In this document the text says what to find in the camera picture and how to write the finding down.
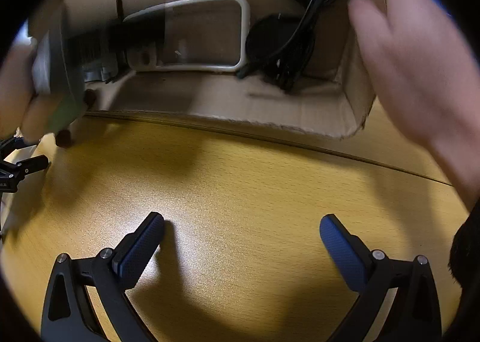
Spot pastel plush toy green hair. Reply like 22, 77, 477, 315
32, 7, 97, 148

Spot bare right hand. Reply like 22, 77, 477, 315
348, 0, 479, 209

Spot black sunglasses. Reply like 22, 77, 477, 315
236, 0, 335, 94

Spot cardboard box tray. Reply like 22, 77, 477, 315
63, 0, 384, 139

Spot white clear phone case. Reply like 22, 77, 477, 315
123, 0, 251, 73

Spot bare left hand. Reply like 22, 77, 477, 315
1, 42, 59, 142

